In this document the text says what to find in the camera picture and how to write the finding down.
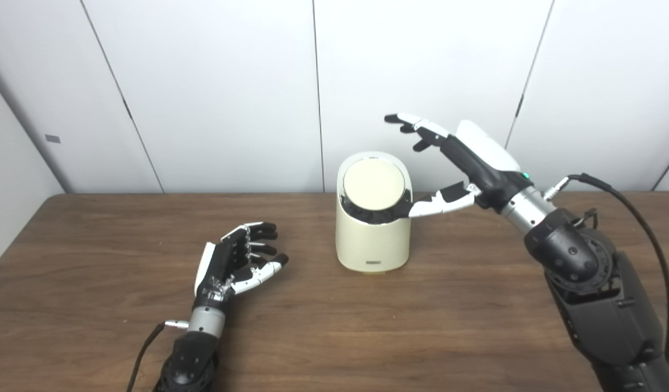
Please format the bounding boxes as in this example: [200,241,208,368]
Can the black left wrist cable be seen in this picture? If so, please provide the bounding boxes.
[126,320,189,392]

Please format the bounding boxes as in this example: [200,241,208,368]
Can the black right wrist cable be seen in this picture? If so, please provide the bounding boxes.
[542,173,669,363]

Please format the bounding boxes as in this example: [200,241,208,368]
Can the cream-colored bin body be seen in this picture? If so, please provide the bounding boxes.
[335,152,413,274]

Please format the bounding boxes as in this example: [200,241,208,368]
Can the round cream bin lid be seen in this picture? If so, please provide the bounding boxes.
[342,158,406,210]

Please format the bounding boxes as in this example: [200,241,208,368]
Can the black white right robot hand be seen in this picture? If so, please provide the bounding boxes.
[384,113,533,218]

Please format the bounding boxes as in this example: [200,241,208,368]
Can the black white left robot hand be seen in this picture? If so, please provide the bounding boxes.
[193,222,290,314]

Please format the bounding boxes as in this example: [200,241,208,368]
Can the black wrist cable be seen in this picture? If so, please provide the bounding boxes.
[126,320,189,392]
[542,173,669,363]

